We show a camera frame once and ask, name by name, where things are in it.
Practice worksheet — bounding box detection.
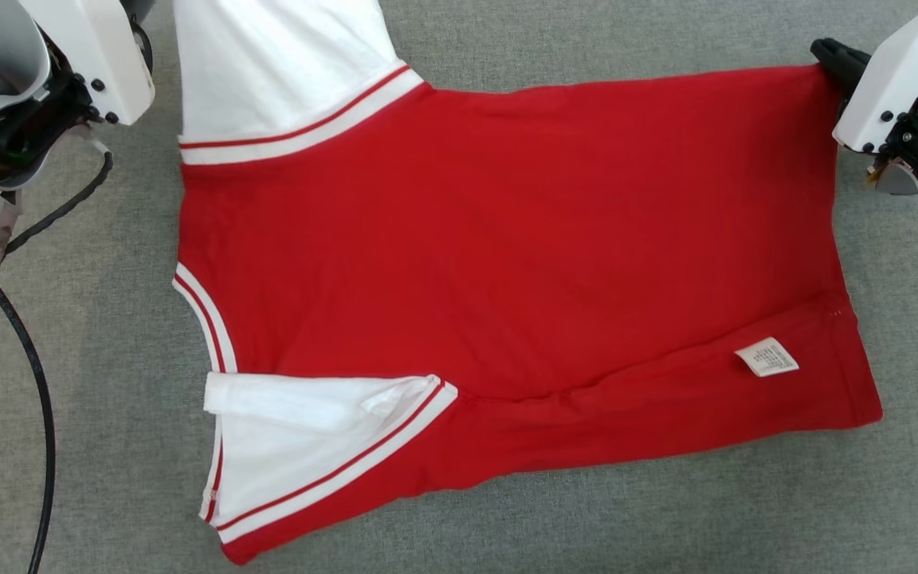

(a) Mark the black cable with teal plug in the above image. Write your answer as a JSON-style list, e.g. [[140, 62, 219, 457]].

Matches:
[[0, 226, 57, 574]]

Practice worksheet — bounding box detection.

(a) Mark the thin dark braided arm cable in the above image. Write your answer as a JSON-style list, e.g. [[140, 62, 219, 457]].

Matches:
[[5, 147, 114, 254]]

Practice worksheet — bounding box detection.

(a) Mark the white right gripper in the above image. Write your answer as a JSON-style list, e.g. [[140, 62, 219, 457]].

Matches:
[[810, 0, 918, 156]]

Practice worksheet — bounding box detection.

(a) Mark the red white basketball jersey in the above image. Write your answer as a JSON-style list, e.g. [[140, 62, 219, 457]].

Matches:
[[172, 0, 884, 565]]

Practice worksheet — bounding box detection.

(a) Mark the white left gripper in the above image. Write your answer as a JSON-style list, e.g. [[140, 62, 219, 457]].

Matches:
[[21, 0, 155, 127]]

